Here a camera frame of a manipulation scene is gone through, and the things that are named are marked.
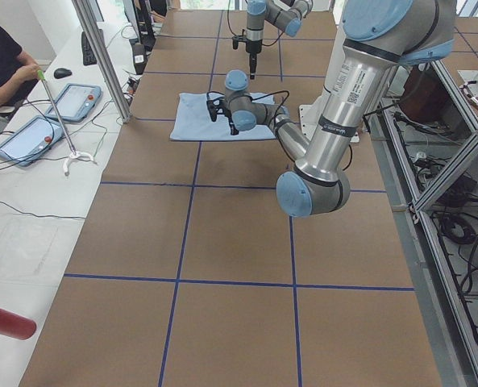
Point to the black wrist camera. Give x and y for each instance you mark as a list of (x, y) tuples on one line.
[(216, 107), (237, 40)]

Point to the black power adapter box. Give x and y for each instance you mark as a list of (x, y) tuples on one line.
[(139, 58)]

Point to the black computer mouse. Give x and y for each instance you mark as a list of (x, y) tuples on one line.
[(62, 73)]

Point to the aluminium frame rack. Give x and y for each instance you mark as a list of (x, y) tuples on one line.
[(430, 115)]

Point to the blue teach pendant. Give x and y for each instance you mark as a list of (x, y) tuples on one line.
[(75, 101), (31, 141)]

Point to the red cylinder bottle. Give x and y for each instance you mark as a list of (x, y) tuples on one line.
[(16, 326)]

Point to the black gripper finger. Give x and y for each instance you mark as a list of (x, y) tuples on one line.
[(252, 74), (234, 131)]

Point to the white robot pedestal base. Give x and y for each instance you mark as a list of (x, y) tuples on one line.
[(310, 114)]

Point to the aluminium frame post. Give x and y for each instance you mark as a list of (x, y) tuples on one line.
[(90, 28)]

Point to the near blue teach pendant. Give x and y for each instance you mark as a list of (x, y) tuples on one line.
[(31, 141)]

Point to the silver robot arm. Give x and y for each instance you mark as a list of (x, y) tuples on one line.
[(375, 36), (260, 12)]

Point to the black keyboard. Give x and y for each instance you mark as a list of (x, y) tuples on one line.
[(88, 56)]

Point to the silver reacher grabber stick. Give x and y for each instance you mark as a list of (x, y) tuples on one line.
[(74, 155)]

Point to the light blue t-shirt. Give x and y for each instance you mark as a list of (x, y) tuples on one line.
[(193, 123)]

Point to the person in black shirt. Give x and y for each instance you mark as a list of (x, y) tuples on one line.
[(18, 71)]

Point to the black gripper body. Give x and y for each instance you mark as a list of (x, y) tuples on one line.
[(252, 48), (231, 120)]

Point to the far blue teach pendant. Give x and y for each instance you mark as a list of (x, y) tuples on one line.
[(75, 101)]

